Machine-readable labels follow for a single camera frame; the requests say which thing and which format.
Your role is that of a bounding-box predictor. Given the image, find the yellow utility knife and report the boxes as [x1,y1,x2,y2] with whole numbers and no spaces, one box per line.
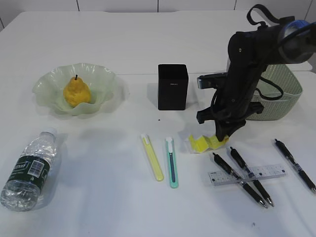
[141,134,164,182]

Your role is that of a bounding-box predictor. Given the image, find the clear plastic ruler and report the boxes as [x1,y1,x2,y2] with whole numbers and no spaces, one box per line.
[208,164,287,186]

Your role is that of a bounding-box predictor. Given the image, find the yellow waste paper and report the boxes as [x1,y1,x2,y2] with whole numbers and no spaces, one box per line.
[188,135,229,153]

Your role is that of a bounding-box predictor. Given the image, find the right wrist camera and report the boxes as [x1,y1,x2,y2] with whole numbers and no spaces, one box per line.
[197,73,227,89]

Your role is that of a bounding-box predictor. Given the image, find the black pen left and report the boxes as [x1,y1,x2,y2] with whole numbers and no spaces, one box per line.
[213,153,268,208]

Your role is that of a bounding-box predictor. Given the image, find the black pen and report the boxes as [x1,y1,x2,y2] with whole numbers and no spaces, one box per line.
[230,147,274,206]
[213,153,268,208]
[275,139,316,194]

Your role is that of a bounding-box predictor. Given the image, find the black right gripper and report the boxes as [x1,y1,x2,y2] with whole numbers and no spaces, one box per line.
[197,31,277,142]

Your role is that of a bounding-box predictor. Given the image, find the black pen middle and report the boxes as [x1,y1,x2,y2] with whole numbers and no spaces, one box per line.
[230,147,274,206]

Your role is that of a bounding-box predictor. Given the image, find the black pen right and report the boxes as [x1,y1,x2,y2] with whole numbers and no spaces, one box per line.
[275,139,316,194]

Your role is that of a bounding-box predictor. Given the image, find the black square pen holder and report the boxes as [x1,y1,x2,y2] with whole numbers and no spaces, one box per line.
[158,64,189,111]

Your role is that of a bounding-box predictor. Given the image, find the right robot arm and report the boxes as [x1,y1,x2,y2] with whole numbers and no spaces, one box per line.
[197,20,316,141]

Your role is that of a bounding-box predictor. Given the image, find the yellow pear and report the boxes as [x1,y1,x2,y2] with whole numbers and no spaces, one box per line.
[63,75,91,107]

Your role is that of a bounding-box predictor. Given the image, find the green woven plastic basket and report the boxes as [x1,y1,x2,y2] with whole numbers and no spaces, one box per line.
[246,64,303,121]

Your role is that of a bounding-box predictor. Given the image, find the pale green wavy glass plate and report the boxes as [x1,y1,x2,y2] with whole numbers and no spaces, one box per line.
[32,63,116,116]

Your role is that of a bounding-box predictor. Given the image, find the green utility knife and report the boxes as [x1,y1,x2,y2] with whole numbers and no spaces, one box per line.
[165,137,179,189]

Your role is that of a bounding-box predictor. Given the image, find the clear water bottle green label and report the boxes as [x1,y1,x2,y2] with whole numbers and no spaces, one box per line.
[0,127,58,212]

